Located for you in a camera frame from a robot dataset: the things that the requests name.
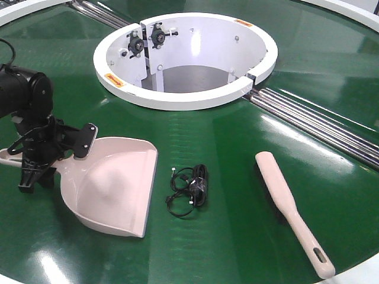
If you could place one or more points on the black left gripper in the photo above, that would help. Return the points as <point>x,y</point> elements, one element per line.
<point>41,143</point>

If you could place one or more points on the pink plastic dustpan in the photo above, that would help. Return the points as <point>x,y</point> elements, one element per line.
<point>110,189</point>

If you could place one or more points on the pink hand brush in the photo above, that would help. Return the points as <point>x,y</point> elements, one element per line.
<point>285,202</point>

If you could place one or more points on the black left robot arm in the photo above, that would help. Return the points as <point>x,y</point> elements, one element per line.
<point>27,96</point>

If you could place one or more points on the orange arrow sticker front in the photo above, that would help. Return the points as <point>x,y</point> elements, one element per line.
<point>112,78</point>

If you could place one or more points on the white outer rim left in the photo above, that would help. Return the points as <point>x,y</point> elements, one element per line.
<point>23,8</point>

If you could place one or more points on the white rim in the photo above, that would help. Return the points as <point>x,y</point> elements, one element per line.
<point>353,12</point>
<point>23,8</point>

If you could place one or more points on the steel rollers top left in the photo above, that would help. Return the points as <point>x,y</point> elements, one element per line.
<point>99,14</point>

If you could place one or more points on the white outer rim right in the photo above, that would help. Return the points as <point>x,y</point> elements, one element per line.
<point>353,12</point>

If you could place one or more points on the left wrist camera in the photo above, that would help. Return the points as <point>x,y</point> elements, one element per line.
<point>80,141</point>

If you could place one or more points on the left black bearing mount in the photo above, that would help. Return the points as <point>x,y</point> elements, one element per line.
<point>136,44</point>

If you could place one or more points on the black bearing mount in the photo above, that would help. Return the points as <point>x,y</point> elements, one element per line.
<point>158,36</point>
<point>136,44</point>

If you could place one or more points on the right black bearing mount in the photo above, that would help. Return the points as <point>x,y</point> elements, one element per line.
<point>158,36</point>

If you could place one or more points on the white central ring housing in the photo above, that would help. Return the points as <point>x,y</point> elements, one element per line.
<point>245,52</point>

